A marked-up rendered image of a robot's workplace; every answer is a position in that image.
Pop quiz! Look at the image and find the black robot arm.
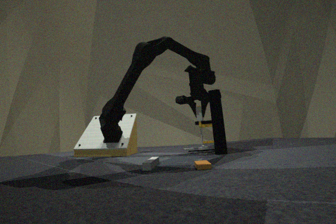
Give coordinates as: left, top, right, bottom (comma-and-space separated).
99, 37, 216, 143

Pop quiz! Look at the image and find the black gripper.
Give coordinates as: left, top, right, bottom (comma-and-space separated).
176, 80, 209, 118

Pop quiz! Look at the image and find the black slatted rack door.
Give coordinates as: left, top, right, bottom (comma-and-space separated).
189, 89, 227, 155

